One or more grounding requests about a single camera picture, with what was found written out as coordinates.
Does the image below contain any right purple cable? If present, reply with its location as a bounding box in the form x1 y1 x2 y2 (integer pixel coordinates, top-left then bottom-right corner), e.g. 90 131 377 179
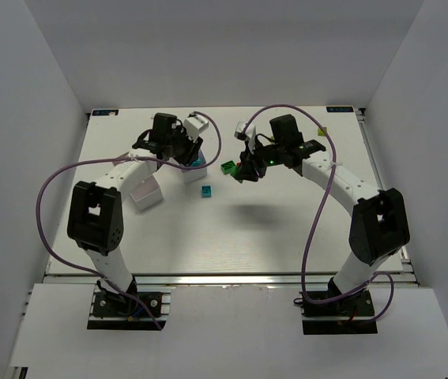
243 104 397 325

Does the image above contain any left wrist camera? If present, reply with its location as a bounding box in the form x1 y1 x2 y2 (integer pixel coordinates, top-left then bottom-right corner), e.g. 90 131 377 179
183 114 209 141

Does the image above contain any white left sorting container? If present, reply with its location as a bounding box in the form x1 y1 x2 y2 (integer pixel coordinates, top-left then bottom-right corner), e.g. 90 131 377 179
112 159 163 211

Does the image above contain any white right sorting container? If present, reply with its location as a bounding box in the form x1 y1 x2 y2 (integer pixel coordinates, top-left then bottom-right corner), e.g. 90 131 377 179
181 149 207 184

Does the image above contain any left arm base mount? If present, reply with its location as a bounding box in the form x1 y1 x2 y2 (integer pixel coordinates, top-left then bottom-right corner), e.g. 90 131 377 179
87 285 171 331

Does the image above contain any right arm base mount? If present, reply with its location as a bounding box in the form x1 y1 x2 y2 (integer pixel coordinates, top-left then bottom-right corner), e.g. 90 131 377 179
293 290 378 336

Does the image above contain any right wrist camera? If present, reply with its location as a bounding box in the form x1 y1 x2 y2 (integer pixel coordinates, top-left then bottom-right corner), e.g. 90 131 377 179
234 122 257 153

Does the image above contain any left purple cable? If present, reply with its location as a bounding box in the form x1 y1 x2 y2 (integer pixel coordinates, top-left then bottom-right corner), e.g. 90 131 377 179
36 109 224 331

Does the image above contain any small cyan lego brick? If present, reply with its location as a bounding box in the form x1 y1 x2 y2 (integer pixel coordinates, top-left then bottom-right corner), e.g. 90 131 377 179
201 185 213 198

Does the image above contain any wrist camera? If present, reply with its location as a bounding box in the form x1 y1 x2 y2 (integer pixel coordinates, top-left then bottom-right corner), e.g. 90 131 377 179
234 122 257 153
183 114 209 141

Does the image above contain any dark green lego brick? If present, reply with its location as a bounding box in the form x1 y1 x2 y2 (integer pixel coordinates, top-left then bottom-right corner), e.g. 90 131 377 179
220 160 236 175

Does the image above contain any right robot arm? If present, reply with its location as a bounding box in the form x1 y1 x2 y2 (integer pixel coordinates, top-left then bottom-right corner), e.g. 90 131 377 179
233 114 410 298

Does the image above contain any purple cable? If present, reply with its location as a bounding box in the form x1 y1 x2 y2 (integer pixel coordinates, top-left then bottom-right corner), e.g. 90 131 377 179
243 104 397 325
36 109 224 331

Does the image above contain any white sorting container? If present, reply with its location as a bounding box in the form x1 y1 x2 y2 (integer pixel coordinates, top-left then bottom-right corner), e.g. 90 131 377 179
112 159 163 211
181 149 207 184

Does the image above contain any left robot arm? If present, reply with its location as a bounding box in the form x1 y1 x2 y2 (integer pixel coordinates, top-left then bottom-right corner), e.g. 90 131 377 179
67 113 209 294

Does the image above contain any cyan and lime lego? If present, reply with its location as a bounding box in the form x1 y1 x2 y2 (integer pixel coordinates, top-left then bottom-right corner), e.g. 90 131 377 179
191 158 202 167

